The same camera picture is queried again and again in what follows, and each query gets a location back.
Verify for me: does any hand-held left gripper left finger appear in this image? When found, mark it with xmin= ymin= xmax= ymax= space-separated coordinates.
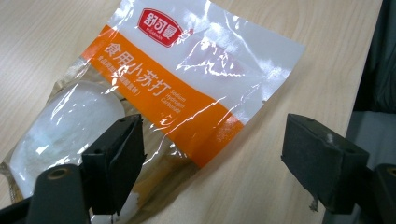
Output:
xmin=81 ymin=113 xmax=148 ymax=217

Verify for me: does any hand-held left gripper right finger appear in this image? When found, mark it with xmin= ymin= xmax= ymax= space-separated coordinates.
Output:
xmin=280 ymin=113 xmax=371 ymax=215

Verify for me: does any white and orange powder bag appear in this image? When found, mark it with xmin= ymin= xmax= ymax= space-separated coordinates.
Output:
xmin=0 ymin=0 xmax=306 ymax=224

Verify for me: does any dark curtain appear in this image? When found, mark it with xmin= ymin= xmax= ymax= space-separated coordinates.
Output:
xmin=353 ymin=0 xmax=396 ymax=115

